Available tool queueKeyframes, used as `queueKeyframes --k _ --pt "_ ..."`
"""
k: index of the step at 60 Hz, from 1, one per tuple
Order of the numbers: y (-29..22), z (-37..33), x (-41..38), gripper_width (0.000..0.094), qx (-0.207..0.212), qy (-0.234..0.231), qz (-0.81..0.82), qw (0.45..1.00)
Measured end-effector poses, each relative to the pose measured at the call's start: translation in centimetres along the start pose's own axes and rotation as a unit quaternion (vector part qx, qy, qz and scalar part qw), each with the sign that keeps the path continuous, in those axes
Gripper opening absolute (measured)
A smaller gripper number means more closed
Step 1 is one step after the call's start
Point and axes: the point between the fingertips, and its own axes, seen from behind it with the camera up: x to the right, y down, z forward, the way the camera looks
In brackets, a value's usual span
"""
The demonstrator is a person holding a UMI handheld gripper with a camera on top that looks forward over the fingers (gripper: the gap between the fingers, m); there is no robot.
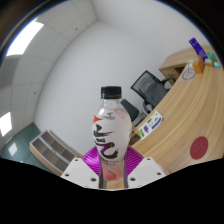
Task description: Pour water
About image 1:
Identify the small orange box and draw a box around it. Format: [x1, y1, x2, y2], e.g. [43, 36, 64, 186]
[192, 55, 205, 75]

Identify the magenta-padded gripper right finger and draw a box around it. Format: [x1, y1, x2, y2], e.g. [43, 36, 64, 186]
[121, 146, 167, 190]

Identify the wooden glass-door shelf cabinet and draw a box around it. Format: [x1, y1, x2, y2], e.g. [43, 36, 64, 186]
[29, 129, 84, 177]

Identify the clear black-capped drink bottle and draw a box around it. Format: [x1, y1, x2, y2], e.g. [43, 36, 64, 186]
[90, 85, 132, 183]

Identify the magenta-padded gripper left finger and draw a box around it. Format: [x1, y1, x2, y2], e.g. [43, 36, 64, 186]
[60, 145, 102, 190]

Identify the round clear glass dish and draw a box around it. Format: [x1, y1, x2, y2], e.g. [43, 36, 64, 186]
[181, 61, 198, 81]

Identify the flat round red coaster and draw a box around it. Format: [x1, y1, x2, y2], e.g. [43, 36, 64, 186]
[189, 136, 209, 160]

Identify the black mesh office chair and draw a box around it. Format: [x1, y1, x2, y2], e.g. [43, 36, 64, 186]
[130, 70, 176, 116]

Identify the white green printed leaflet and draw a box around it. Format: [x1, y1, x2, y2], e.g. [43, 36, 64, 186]
[137, 110, 164, 140]

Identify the low wooden side desk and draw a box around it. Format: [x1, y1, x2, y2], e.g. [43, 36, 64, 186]
[158, 45, 214, 86]

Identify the purple standing card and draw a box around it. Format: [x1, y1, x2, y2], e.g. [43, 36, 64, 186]
[188, 37, 208, 62]

